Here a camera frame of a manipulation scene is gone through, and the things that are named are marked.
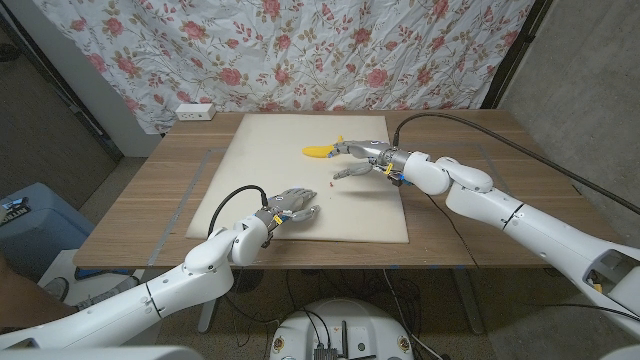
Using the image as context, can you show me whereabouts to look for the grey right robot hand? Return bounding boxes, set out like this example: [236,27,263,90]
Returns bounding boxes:
[331,139,412,187]

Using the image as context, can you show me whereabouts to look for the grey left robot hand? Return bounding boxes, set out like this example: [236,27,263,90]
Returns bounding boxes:
[254,187,321,236]

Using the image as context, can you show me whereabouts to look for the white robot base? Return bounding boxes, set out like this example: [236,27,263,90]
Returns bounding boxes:
[268,298,414,360]

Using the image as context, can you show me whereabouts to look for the yellow toy banana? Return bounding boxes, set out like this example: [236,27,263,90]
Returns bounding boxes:
[301,135,346,159]

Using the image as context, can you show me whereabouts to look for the floral backdrop cloth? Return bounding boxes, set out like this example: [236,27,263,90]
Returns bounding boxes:
[30,0,536,135]

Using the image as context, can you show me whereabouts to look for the white power strip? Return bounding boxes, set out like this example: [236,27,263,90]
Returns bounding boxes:
[174,102,217,122]

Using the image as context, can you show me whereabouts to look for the wooden table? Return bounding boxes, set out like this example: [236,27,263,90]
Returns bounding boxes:
[72,108,636,271]

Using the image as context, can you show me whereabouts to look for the white table leg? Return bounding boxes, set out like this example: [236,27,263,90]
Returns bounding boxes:
[197,298,221,334]

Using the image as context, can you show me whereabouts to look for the black backdrop stand pole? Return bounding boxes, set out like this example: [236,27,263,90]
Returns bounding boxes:
[480,0,554,110]

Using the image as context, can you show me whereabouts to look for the grey table leg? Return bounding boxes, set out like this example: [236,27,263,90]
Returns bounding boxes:
[452,268,485,335]

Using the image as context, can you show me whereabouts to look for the white floor board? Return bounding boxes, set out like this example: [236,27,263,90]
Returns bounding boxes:
[37,248,141,306]

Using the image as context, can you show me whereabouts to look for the white robot torso edge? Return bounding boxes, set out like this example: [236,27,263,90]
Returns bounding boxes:
[0,344,204,360]

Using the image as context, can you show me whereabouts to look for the blue storage bin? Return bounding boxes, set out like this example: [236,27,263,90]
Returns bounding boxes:
[0,182,96,281]

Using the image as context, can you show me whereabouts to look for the person's bare leg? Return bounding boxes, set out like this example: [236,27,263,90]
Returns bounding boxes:
[0,252,76,329]

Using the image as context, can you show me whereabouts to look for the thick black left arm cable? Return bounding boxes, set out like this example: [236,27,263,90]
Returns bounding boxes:
[207,184,271,239]

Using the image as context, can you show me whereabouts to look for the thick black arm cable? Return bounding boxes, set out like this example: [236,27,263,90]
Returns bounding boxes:
[392,112,640,217]
[207,184,271,239]

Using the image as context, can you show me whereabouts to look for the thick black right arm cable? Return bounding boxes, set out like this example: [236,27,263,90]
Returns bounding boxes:
[392,112,640,217]

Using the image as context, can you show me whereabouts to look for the black wall strip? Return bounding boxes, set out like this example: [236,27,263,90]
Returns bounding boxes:
[0,9,124,164]

